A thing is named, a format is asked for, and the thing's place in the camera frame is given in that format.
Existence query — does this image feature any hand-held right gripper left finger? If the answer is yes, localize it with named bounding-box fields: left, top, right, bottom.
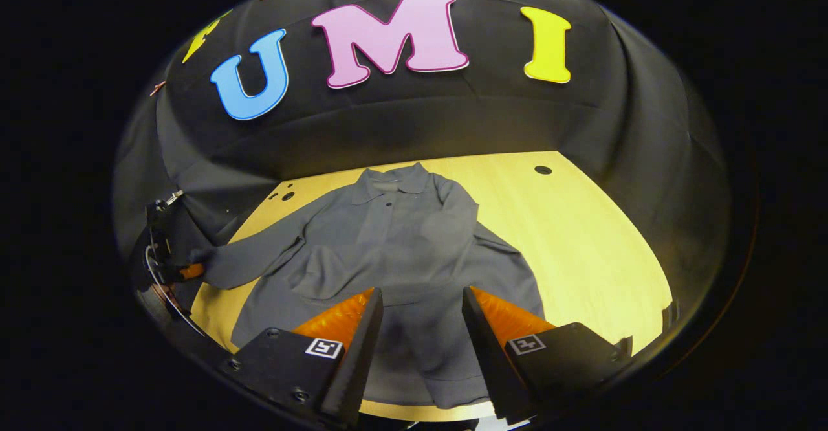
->
left=220, top=287, right=384, bottom=426

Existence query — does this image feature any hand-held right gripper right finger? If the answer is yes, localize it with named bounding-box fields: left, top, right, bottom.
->
left=462, top=285, right=633, bottom=425

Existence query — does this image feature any grey collared shirt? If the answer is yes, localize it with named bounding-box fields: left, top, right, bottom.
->
left=204, top=162, right=547, bottom=409

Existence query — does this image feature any black backdrop cloth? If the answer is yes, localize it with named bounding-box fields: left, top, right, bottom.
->
left=111, top=0, right=735, bottom=354

